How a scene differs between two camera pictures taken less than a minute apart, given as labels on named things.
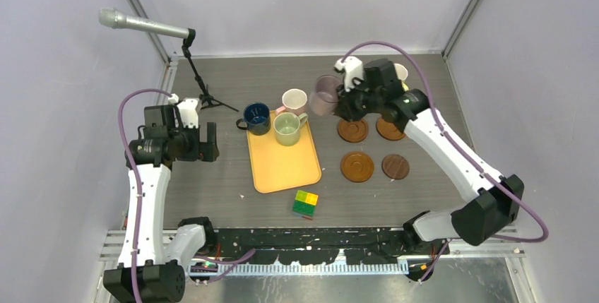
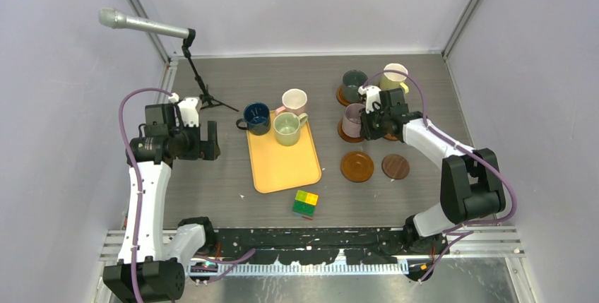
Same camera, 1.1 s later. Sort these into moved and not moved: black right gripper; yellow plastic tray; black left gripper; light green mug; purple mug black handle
Moved: purple mug black handle; black right gripper
Not moved: light green mug; yellow plastic tray; black left gripper
